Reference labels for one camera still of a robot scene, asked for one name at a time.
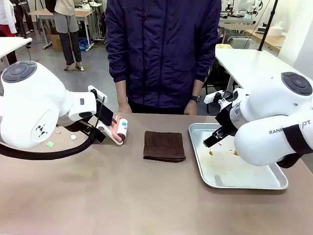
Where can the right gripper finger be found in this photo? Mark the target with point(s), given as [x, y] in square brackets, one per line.
[221, 133]
[209, 142]

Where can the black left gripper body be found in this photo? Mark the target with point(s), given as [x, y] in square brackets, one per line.
[105, 113]

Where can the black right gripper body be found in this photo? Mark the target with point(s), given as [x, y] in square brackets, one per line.
[227, 118]

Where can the brown cloth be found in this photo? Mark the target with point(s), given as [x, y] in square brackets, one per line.
[163, 146]

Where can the person's right forearm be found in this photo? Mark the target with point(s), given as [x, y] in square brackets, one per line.
[121, 91]

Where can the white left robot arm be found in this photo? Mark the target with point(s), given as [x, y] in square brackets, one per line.
[27, 107]

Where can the person's left forearm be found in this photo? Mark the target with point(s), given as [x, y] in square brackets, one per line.
[197, 88]

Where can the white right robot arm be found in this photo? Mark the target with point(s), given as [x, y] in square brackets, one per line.
[269, 122]

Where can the person's right hand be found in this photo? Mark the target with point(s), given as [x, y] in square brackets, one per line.
[124, 107]

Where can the person's left hand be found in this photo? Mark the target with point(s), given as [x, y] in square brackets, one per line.
[191, 109]

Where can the white folding stand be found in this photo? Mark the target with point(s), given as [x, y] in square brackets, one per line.
[108, 133]

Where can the silver metal tray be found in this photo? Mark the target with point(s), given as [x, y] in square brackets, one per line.
[227, 171]

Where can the black wrist watch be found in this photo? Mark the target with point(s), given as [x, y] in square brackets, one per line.
[195, 99]

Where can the white paper scrap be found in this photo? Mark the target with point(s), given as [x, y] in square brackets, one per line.
[73, 137]

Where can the large white table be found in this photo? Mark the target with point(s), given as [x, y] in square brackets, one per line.
[247, 63]

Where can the green paper scrap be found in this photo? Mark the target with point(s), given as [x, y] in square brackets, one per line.
[50, 144]

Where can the blue plastic bag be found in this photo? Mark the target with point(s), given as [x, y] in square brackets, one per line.
[83, 45]

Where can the person in purple jacket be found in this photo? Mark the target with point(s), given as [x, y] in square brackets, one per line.
[161, 49]

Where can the cardboard box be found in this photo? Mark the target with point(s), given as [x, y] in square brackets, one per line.
[56, 42]

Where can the wooden workbench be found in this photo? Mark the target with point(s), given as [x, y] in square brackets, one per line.
[269, 40]

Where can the person in beige top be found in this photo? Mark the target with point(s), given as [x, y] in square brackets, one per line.
[67, 24]

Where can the white paper roll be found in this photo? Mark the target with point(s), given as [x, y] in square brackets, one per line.
[276, 29]

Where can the black tripod pole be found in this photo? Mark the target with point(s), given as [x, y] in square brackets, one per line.
[267, 24]

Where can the wooden top background table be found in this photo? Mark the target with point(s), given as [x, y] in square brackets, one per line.
[80, 13]

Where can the small white table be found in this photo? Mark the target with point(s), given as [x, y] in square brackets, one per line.
[12, 45]

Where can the person in white and red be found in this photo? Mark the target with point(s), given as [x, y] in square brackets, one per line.
[6, 17]

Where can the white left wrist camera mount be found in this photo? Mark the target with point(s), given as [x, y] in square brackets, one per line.
[96, 91]

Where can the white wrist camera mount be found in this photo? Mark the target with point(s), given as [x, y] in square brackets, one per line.
[96, 91]
[211, 97]

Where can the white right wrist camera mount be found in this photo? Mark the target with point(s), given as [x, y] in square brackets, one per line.
[211, 97]

